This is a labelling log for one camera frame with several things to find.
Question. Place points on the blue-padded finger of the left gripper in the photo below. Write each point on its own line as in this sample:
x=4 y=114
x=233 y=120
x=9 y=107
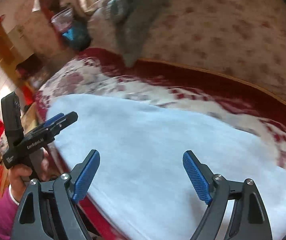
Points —
x=54 y=124

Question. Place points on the red white floral blanket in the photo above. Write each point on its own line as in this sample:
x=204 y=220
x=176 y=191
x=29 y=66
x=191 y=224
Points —
x=240 y=104

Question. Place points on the clear plastic bag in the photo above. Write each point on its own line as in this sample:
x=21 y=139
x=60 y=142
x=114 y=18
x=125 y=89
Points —
x=62 y=21

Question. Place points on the magenta sleeve forearm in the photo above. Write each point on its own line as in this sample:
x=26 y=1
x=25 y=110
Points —
x=8 y=210

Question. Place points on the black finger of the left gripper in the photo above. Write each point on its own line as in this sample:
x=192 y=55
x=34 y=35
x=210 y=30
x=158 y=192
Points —
x=70 y=118

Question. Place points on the pink floral bed sheet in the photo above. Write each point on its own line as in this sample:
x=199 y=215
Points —
x=243 y=39

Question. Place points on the person's left hand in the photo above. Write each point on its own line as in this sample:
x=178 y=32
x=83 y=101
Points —
x=20 y=171

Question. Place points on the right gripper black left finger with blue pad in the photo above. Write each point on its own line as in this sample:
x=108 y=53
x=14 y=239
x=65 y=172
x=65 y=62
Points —
x=48 y=210

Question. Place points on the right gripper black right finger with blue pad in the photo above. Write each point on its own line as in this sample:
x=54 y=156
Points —
x=249 y=219

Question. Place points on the dark teal bag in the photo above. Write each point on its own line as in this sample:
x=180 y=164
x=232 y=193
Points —
x=76 y=36

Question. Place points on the grey fuzzy blanket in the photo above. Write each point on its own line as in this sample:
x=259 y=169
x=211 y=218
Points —
x=132 y=20

